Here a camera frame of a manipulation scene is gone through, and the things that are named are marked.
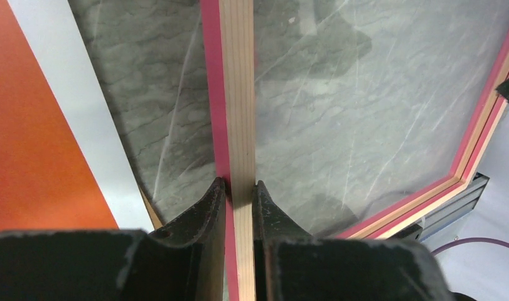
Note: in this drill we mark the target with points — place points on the sunset photo print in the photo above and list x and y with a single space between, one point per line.
62 163

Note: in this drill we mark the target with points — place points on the pink picture frame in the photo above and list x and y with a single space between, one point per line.
361 116

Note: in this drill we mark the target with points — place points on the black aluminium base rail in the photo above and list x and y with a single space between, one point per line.
448 213

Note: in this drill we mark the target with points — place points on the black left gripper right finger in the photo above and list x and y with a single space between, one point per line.
291 264

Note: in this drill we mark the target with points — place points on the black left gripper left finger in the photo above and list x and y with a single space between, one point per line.
183 260

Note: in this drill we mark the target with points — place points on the brown cardboard backing board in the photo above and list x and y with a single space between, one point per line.
155 219

